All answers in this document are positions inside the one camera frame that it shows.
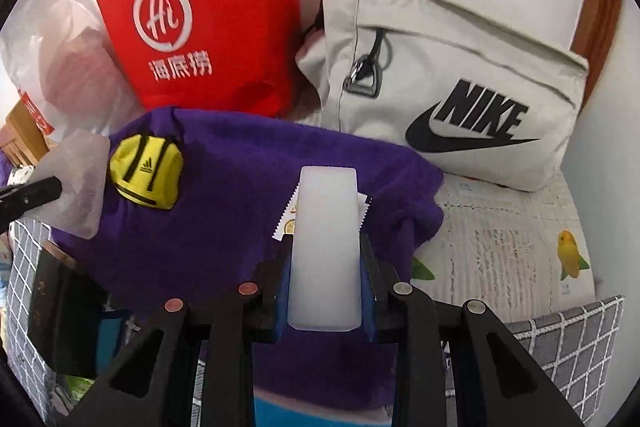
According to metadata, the green wet wipes pack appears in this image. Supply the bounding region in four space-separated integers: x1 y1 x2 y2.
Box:
56 375 94 409

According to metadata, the beige Nike pouch bag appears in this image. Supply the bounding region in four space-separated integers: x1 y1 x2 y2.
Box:
296 0 589 192

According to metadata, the translucent plastic bag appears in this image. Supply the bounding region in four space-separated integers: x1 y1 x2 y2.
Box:
26 129 111 239

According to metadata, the grey checked blanket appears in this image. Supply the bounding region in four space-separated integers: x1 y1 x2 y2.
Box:
3 219 624 426

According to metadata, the brown wooden door frame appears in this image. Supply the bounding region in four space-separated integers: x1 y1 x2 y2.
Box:
570 0 623 105

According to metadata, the wooden bed headboard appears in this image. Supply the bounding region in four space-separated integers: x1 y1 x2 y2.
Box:
0 101 49 167

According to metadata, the white sponge block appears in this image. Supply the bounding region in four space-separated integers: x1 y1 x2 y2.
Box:
288 166 362 333

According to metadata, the fruit print sachet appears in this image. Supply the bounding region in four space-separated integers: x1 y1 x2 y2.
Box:
272 185 371 241

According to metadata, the purple towel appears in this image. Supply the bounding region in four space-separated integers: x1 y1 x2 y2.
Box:
49 106 446 410

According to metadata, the red Haidilao paper bag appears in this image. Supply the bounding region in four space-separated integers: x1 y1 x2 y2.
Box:
96 0 302 118

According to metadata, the dark green tea tin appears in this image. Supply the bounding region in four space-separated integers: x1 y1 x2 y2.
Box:
27 241 107 379

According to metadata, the yellow adidas mini bag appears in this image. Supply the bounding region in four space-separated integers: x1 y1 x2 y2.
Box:
108 133 184 210

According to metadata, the white Miniso plastic bag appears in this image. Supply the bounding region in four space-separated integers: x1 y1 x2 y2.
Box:
1 0 144 143

